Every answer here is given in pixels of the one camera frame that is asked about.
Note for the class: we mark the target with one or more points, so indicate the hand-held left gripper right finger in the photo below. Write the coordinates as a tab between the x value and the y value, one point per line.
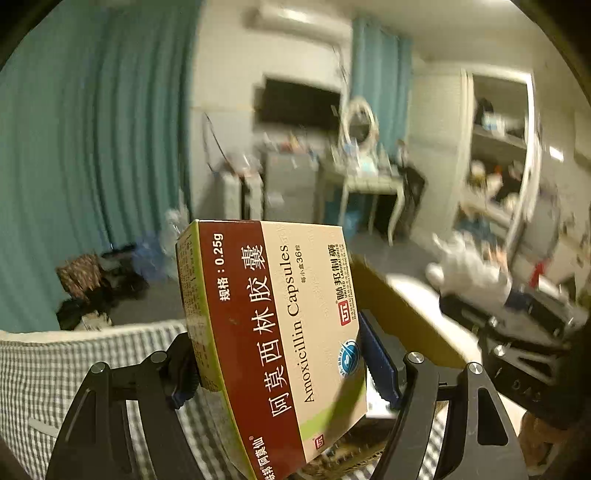
378	360

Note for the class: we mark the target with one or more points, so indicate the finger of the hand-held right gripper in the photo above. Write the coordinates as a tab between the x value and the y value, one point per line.
508	321

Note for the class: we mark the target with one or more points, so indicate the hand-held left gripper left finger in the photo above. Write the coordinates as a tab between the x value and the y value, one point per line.
180	398

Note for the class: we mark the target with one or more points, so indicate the brown cardboard box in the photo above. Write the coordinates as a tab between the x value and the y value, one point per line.
406	323

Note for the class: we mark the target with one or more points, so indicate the red and cream medicine box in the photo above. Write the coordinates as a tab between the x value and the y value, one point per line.
277	346

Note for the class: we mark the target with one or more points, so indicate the person's right hand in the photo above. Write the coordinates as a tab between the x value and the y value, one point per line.
547	441

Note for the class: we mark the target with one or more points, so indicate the white bed mattress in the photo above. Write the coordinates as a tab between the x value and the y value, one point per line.
92	333

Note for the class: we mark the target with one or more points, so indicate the black clothes pile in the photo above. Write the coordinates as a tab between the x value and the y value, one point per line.
120	272

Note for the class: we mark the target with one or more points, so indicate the bluish large water bottle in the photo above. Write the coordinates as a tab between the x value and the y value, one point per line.
147	251

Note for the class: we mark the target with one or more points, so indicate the black hanging bag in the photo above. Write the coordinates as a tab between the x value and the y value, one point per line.
413	198

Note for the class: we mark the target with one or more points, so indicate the patterned brown bag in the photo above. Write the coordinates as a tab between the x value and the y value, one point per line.
78	277

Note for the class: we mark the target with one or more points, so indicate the clear large water bottle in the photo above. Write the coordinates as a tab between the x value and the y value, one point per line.
174	230

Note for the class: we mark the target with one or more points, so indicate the white dressing table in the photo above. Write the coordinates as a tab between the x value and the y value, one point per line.
364	182

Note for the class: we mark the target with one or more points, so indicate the white wardrobe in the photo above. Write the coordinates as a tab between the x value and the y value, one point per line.
438	138

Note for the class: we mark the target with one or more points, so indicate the grey small fridge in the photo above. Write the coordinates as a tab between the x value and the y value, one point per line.
288	184

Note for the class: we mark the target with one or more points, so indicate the white suitcase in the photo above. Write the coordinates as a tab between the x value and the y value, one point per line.
238	196

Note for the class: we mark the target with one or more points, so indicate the oval vanity mirror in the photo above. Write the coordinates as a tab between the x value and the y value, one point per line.
359	124

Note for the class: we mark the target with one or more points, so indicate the narrow green curtain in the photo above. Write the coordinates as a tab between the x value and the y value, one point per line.
378	83

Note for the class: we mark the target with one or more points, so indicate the wide green curtain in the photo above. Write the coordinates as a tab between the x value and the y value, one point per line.
92	138

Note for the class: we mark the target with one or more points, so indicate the white air conditioner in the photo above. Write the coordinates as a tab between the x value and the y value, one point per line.
304	21

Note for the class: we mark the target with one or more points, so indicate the black wall television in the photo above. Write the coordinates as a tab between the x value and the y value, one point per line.
295	106

